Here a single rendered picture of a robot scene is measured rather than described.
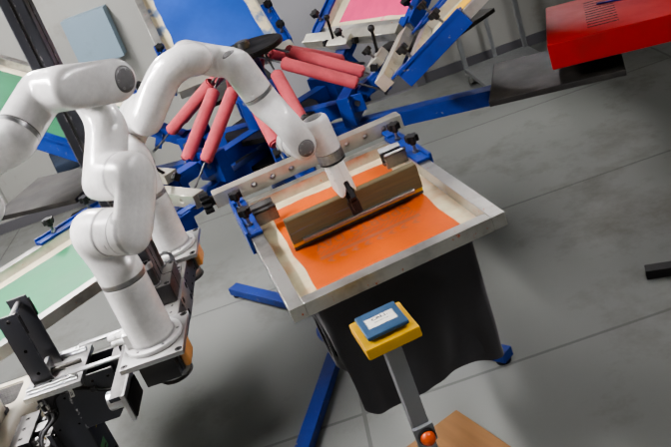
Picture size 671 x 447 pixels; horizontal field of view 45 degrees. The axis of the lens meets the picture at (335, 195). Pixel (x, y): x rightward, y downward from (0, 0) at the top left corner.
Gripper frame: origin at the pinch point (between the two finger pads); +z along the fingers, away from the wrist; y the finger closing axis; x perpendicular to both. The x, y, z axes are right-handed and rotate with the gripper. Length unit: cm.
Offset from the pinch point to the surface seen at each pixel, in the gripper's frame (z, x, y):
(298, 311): 0.6, -28.3, 36.5
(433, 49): -16, 53, -43
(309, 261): 4.0, -19.0, 9.9
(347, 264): 4.5, -11.0, 20.9
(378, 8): -11, 69, -144
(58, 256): -2, -92, -75
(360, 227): 5.4, -1.4, 4.1
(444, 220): 6.8, 17.5, 20.8
